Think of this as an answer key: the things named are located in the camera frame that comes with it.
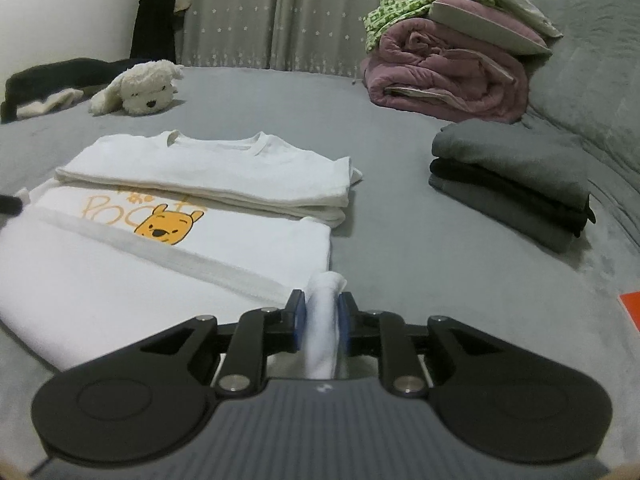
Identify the white plush dog toy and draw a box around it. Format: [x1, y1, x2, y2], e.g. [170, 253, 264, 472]
[89, 59, 185, 116]

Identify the pink folded quilt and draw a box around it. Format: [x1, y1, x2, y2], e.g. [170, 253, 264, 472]
[361, 17, 530, 125]

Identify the grey bed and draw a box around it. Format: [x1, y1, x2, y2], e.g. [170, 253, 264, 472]
[0, 62, 640, 461]

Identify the green patterned cloth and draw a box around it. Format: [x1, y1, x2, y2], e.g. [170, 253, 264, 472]
[364, 0, 483, 53]

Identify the grey star-patterned curtain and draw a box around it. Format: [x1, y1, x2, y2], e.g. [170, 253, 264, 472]
[177, 0, 466, 81]

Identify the black hanging garment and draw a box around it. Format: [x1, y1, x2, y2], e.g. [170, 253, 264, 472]
[130, 0, 180, 65]

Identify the black cloth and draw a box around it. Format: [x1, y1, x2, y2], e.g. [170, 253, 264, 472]
[0, 57, 146, 123]

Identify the orange booklet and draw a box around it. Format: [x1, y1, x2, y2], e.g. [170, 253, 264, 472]
[618, 290, 640, 332]

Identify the grey quilted headboard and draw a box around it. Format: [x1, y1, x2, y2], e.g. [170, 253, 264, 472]
[520, 0, 640, 241]

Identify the white sock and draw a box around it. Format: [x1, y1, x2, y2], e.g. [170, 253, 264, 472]
[15, 87, 83, 120]

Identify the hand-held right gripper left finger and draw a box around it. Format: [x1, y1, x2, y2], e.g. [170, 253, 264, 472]
[140, 288, 307, 398]

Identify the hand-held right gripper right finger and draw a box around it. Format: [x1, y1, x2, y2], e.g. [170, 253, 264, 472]
[336, 290, 506, 398]

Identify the white long-sleeve printed shirt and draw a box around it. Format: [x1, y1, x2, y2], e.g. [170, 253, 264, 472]
[0, 130, 363, 381]

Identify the black folded garment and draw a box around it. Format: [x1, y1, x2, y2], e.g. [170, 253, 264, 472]
[429, 157, 597, 238]

